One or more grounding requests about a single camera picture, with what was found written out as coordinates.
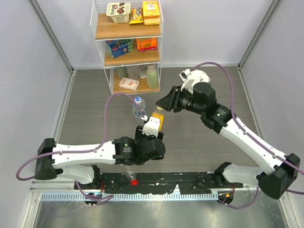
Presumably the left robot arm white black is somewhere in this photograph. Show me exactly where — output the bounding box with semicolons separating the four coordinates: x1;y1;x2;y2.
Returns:
34;125;166;189

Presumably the yellow orange box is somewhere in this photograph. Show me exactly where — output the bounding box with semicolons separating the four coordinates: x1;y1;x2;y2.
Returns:
142;0;160;26

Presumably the small white cup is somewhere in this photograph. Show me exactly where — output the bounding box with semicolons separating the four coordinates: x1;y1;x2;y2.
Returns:
137;65;147;79

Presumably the clear plastic cup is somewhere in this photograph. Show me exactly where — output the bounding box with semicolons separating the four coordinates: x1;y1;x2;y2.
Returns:
126;65;139;80

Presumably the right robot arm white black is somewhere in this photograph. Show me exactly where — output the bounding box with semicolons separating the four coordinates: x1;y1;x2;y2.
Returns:
155;82;300;199

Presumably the white slotted cable duct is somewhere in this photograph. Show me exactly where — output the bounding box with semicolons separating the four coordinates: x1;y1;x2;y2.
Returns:
40;191;219;201

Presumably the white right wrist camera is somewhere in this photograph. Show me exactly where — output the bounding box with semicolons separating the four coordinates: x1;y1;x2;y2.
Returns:
179;69;211;94

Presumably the pale green bottle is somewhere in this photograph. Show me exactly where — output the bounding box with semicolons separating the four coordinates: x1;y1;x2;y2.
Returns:
146;64;158;89

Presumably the white wire shelf rack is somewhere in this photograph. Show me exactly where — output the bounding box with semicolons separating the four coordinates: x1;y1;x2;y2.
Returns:
90;0;163;94

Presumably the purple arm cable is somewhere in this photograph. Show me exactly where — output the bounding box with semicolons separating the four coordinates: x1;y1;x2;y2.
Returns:
192;62;304;209
16;93;147;182

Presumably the white yogurt tub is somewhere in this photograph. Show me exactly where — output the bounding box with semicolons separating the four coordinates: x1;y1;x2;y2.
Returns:
106;2;131;24

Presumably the clear bottle red label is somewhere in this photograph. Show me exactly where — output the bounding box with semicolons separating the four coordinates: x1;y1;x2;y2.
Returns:
122;165;138;186

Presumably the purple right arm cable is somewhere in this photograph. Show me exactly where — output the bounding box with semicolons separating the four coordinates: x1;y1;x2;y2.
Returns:
192;62;304;209

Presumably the yellow snack packet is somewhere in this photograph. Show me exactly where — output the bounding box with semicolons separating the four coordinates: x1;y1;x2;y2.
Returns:
129;7;144;24

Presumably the clear bottle blue white label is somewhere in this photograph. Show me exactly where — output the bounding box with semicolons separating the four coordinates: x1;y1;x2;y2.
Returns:
133;96;146;124

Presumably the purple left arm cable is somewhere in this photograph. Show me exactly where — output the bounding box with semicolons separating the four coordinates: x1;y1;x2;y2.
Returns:
16;93;147;182

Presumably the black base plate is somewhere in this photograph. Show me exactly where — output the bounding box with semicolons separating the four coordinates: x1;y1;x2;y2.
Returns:
80;172;243;195

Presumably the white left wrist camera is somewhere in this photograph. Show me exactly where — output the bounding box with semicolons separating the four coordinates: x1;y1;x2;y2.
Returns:
142;115;160;136

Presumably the white pink soap box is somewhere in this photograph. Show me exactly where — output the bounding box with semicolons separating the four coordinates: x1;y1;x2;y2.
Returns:
119;77;140;91

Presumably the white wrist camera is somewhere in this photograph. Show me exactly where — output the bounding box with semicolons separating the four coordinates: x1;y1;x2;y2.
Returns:
179;69;211;94
142;115;160;136

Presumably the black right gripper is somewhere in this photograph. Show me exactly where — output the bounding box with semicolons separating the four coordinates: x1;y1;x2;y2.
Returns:
156;85;205;115

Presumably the yellow honey pomelo bottle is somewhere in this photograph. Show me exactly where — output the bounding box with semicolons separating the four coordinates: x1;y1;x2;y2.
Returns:
152;109;164;131

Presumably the orange cracker box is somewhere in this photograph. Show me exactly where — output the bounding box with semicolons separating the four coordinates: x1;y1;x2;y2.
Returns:
136;37;157;52

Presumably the frosted green jar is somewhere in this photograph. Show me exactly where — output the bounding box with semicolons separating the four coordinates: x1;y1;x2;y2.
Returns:
115;66;128;78

